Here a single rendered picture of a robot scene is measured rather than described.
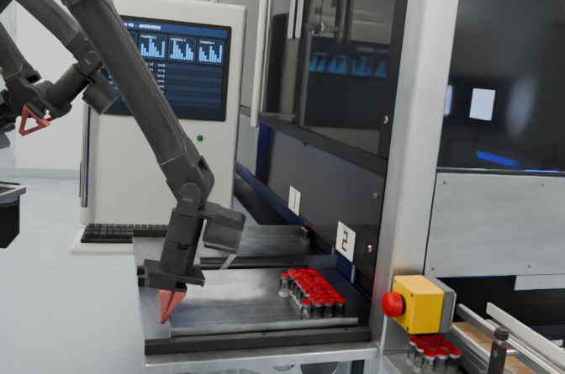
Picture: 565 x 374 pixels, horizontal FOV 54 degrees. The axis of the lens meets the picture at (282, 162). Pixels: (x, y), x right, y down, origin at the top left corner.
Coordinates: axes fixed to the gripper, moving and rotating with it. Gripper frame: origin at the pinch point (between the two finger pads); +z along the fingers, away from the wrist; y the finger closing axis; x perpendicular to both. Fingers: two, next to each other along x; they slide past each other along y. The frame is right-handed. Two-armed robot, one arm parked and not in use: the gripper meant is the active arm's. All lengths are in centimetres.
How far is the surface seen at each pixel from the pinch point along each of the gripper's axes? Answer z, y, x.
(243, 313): -0.5, 16.0, 5.0
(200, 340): -0.4, 5.5, -7.7
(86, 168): -7, -18, 85
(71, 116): 30, -43, 545
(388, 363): -3.5, 36.5, -15.2
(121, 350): 89, 15, 158
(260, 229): -5, 32, 54
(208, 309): 0.6, 9.7, 7.6
